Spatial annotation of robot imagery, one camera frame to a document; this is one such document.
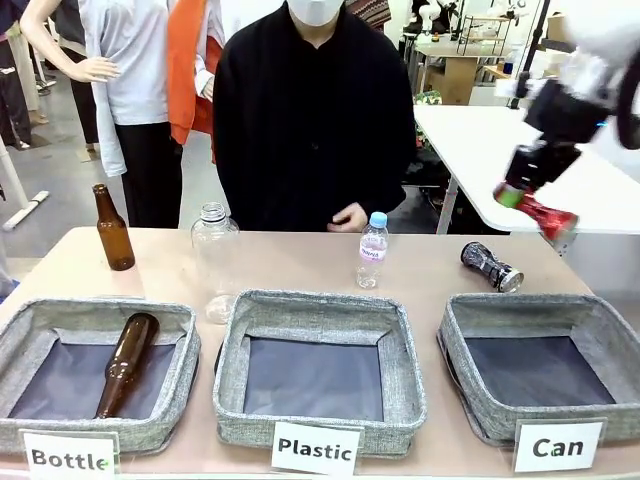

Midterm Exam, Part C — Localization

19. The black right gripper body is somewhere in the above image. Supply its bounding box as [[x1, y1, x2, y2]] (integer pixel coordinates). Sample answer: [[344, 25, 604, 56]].
[[514, 78, 612, 174]]

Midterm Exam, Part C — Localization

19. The crushed red can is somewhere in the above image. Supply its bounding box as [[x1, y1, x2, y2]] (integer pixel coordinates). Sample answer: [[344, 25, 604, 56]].
[[517, 192, 581, 242]]

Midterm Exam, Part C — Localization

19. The crushed black can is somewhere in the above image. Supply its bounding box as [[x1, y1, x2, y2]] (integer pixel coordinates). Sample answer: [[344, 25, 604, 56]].
[[459, 241, 525, 294]]

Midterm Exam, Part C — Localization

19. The grey basket labelled can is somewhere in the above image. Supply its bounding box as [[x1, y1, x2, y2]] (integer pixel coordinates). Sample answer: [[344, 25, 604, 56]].
[[437, 293, 640, 447]]

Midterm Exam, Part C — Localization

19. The white Can label sign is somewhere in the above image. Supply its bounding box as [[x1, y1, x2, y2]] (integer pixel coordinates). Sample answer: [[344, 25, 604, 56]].
[[513, 419, 605, 474]]

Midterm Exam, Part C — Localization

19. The grey basket labelled plastic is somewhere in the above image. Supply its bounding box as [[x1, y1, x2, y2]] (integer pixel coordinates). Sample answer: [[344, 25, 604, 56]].
[[213, 289, 428, 459]]

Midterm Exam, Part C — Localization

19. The grey basket labelled bottle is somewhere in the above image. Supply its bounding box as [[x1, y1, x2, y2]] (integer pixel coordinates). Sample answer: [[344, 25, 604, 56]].
[[0, 298, 202, 454]]

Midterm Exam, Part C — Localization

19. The person's bare hand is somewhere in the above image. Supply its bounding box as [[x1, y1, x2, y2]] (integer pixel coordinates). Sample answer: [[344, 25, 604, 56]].
[[327, 202, 370, 233]]

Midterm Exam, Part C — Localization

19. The white background table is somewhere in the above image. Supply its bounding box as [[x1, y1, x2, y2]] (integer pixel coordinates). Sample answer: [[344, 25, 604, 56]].
[[413, 103, 640, 236]]

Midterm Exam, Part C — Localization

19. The black tripod pole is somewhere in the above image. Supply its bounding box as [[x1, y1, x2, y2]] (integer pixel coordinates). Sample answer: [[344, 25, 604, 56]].
[[508, 0, 552, 109]]

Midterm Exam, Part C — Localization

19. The brown cardboard box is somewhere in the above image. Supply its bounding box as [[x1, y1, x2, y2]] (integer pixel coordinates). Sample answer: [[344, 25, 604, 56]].
[[438, 55, 482, 107]]

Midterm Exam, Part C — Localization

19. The small blue-capped water bottle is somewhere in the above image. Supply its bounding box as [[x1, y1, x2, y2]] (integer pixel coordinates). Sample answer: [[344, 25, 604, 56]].
[[355, 211, 390, 290]]

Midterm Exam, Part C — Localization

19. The person in black coat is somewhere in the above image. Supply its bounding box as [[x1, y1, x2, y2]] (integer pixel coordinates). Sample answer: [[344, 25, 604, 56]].
[[213, 0, 417, 233]]

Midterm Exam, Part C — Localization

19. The white face mask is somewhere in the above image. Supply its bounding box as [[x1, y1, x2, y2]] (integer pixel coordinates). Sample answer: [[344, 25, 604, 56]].
[[289, 0, 347, 27]]

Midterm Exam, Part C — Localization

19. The large clear plastic bottle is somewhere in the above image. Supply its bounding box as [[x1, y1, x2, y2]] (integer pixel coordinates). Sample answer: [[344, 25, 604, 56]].
[[191, 201, 242, 326]]

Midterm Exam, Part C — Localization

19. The white Plastic label sign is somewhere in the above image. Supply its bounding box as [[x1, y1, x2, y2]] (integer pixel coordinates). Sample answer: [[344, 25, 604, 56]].
[[271, 421, 362, 476]]

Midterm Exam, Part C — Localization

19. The orange hanging garment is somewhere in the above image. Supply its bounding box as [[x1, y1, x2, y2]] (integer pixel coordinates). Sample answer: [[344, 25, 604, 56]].
[[166, 0, 224, 164]]

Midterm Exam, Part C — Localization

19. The mannequin in white shirt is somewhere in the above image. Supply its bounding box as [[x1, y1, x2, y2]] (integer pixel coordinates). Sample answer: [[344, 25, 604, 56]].
[[19, 0, 184, 230]]

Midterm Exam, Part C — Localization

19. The brown glass bottle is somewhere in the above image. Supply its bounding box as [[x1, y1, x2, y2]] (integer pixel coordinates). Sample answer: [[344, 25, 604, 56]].
[[94, 312, 160, 420], [92, 183, 136, 272]]

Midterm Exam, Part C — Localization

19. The white table leg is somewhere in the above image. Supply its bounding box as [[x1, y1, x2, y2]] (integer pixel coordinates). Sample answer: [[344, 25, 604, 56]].
[[0, 135, 51, 232]]

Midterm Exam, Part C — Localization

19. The white Bottle label sign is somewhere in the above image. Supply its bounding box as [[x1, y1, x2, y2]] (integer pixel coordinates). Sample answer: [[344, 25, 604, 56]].
[[19, 428, 120, 480]]

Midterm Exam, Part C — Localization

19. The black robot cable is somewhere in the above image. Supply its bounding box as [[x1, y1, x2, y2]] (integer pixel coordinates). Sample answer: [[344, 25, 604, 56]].
[[616, 62, 640, 151]]

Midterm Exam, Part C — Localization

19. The black wire rack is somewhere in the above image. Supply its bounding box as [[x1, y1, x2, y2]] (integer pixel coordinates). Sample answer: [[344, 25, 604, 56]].
[[456, 13, 526, 57]]

